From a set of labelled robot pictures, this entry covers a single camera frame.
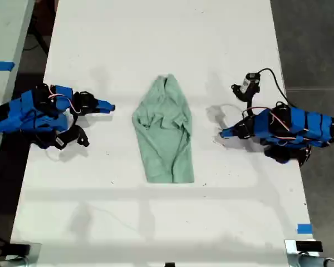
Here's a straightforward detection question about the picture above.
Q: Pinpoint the black camera cable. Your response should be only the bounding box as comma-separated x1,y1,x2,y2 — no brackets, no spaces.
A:
30,132,56,150
259,67,289,108

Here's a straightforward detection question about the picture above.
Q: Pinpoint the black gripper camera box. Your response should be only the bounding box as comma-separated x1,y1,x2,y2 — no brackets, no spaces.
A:
230,72,261,102
54,124,90,150

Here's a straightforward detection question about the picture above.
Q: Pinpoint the small black box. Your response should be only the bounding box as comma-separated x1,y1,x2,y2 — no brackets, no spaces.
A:
295,240,324,253
8,243,32,257

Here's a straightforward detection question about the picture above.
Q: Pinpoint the pale green T-shirt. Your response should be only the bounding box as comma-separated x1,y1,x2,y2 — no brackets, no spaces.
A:
131,73,195,184

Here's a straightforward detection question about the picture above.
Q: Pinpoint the metal table bracket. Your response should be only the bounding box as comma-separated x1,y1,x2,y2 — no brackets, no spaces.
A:
4,241,43,267
284,238,325,267

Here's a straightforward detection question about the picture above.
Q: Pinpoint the short blue tape strip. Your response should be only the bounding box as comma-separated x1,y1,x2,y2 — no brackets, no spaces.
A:
297,223,313,235

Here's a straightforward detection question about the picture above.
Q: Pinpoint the grey metal pipe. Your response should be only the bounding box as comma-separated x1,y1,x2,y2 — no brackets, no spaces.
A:
0,258,27,267
296,253,334,267

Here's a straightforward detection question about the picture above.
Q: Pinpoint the pale side table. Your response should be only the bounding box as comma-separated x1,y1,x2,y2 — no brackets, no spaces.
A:
0,0,36,179

